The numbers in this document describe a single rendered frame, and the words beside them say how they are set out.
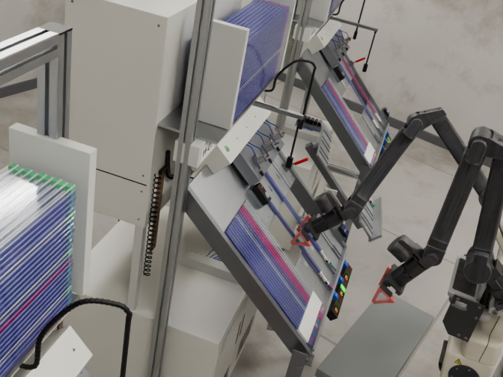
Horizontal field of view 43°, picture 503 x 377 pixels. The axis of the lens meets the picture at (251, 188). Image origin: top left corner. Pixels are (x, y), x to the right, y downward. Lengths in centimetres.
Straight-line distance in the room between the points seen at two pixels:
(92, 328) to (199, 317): 42
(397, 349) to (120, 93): 140
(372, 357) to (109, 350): 100
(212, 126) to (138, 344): 93
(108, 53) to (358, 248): 254
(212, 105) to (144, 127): 22
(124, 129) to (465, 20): 395
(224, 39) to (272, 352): 179
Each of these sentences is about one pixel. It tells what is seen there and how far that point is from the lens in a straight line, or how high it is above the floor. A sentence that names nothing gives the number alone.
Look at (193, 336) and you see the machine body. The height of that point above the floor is 61.
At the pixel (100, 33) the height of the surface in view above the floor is 162.
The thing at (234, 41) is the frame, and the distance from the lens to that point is 188.
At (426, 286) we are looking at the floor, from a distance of 399.
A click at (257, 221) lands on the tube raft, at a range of 224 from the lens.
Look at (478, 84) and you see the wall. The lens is 559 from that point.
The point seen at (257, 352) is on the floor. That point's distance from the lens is 320.
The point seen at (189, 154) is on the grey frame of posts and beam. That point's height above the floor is 135.
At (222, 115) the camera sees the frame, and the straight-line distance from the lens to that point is 196.
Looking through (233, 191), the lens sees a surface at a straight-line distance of 222.
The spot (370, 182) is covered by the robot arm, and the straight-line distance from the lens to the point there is 228.
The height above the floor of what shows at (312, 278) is 78.
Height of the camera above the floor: 226
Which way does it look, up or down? 31 degrees down
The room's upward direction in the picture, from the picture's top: 12 degrees clockwise
